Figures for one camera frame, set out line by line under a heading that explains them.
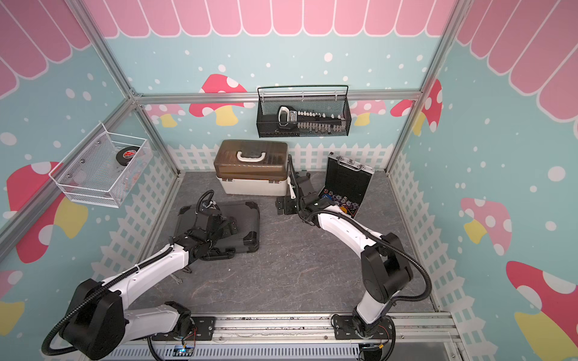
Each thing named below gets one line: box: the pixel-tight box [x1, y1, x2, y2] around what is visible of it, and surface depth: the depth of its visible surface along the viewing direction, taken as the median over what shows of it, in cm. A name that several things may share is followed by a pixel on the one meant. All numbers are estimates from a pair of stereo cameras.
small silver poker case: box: [318, 151, 375, 218], surface depth 96 cm
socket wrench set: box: [277, 105, 347, 133], surface depth 91 cm
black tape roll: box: [115, 145, 140, 167], surface depth 81 cm
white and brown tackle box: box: [213, 139, 289, 197], surface depth 102 cm
